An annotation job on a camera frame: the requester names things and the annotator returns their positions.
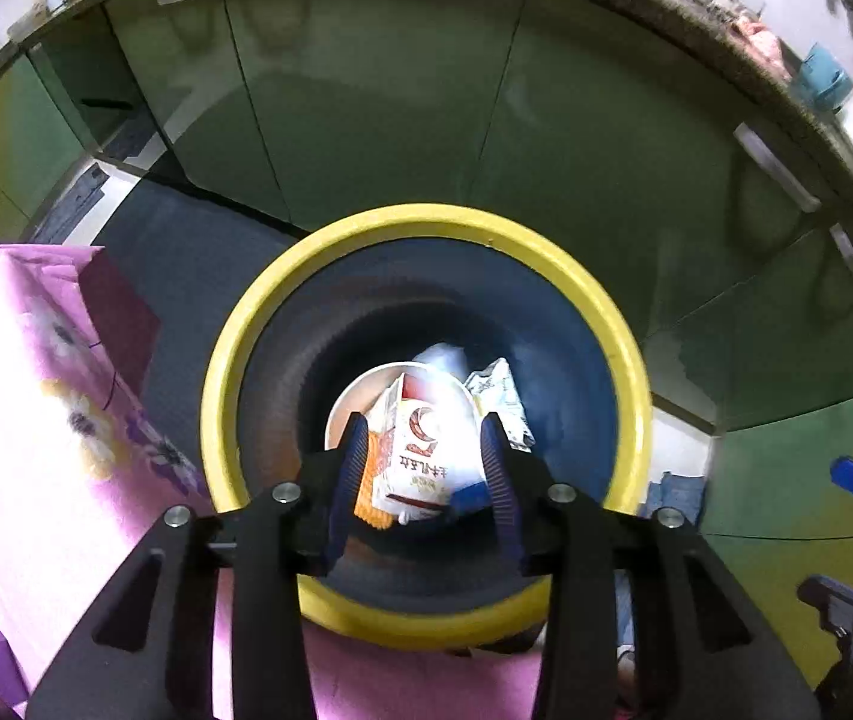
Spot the orange foam fruit net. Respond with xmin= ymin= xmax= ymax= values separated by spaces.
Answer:
xmin=353 ymin=431 xmax=395 ymax=532

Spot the white red snack packet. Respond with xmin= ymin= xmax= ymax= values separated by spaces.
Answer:
xmin=366 ymin=366 xmax=485 ymax=525

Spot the white snack wrapper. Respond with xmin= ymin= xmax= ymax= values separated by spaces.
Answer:
xmin=465 ymin=358 xmax=535 ymax=452

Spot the white blue powder sachet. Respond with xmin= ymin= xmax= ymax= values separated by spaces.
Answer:
xmin=413 ymin=343 xmax=491 ymax=517

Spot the yellow rimmed dark trash bin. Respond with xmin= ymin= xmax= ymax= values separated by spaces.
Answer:
xmin=200 ymin=203 xmax=653 ymax=650

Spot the pink floral tablecloth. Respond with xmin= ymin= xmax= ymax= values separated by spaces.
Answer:
xmin=0 ymin=242 xmax=549 ymax=720

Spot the blue cup on counter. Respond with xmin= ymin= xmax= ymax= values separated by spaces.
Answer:
xmin=796 ymin=44 xmax=853 ymax=110

